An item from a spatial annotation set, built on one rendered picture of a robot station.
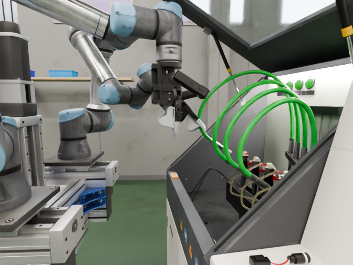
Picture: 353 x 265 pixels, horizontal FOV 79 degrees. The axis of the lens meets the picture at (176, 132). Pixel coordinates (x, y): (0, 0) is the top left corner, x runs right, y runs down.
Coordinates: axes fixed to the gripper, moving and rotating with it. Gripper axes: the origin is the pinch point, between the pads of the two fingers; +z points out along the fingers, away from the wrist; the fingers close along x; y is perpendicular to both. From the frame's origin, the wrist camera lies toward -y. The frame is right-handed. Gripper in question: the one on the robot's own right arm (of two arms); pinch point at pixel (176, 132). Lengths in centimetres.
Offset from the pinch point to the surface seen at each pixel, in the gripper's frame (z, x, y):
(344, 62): -21, 3, -54
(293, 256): 21.7, 28.8, -18.9
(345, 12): -28.3, 20.9, -33.4
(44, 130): 37, -310, 158
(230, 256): 23.3, 24.7, -7.3
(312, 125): -2.8, 12.6, -35.5
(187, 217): 26.4, 2.5, -3.1
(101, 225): 122, -159, 52
